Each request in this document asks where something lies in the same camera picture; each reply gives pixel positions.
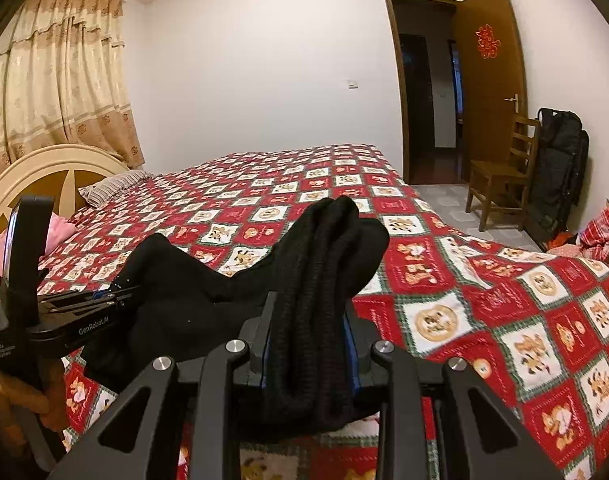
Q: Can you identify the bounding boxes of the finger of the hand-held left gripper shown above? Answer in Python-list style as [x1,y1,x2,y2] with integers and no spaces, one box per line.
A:
[37,284,145,311]
[48,294,138,322]

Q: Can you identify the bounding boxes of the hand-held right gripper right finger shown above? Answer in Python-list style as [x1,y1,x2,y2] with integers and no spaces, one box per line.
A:
[344,304,561,480]

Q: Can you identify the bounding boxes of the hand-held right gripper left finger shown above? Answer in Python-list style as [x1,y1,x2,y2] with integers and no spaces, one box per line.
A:
[49,291,279,480]

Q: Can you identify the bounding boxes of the black pants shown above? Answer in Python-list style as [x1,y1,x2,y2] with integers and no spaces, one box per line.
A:
[82,195,391,443]

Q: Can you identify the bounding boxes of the person's left hand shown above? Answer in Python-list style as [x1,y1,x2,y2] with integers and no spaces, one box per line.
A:
[34,357,69,433]

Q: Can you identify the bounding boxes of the pink pillow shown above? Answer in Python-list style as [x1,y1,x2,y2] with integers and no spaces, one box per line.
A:
[0,212,78,302]

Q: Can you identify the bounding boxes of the cream wooden headboard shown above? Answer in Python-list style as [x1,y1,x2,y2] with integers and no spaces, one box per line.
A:
[0,144,131,261]

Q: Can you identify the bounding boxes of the striped pillow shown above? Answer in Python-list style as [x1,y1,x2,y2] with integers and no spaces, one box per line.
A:
[78,170,156,207]

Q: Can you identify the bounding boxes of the red checked printed blanket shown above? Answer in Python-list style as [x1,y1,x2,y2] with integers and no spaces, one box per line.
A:
[34,142,609,480]

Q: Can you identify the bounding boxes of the beige patterned curtain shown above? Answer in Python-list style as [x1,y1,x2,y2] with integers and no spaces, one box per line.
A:
[0,0,146,187]

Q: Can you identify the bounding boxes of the orange cloth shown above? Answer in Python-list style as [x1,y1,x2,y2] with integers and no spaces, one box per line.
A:
[547,232,581,257]

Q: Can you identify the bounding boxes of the wooden chair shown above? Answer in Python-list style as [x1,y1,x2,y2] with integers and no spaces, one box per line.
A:
[465,116,541,234]

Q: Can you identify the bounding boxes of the black bag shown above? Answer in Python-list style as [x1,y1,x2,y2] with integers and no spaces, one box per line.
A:
[527,107,591,253]

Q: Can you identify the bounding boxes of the red checked cloth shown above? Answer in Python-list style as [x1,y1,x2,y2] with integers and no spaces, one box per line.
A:
[577,200,609,261]

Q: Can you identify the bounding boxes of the wooden door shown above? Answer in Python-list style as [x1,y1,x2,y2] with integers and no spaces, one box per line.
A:
[451,0,529,186]

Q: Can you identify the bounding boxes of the red paper door decoration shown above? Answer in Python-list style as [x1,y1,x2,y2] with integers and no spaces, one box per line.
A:
[475,23,501,60]

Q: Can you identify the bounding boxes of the dark wooden door frame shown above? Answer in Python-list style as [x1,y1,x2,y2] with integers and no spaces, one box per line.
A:
[383,0,466,187]

